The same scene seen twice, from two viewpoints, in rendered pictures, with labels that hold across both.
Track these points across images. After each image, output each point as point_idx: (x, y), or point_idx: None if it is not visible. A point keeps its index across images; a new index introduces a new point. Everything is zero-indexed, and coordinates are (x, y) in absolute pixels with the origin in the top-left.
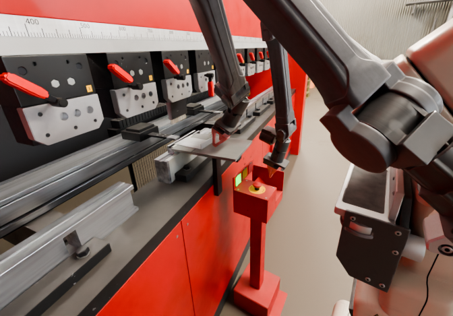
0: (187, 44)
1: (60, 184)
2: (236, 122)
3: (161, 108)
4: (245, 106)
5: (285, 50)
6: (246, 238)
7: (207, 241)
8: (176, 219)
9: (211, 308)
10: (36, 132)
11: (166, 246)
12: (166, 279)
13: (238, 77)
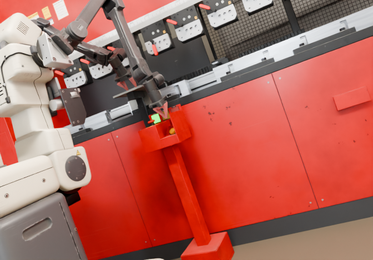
0: (131, 29)
1: (116, 112)
2: (117, 74)
3: (208, 67)
4: (111, 63)
5: (115, 20)
6: (251, 214)
7: (145, 161)
8: (106, 129)
9: (166, 229)
10: (66, 85)
11: (101, 141)
12: (104, 160)
13: (85, 51)
